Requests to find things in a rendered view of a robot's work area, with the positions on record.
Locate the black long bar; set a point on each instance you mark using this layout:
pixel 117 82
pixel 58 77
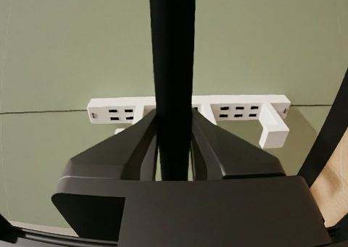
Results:
pixel 172 31

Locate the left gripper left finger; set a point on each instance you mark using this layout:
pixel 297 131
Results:
pixel 122 154

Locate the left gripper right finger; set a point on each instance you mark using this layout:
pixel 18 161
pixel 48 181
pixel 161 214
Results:
pixel 227 156

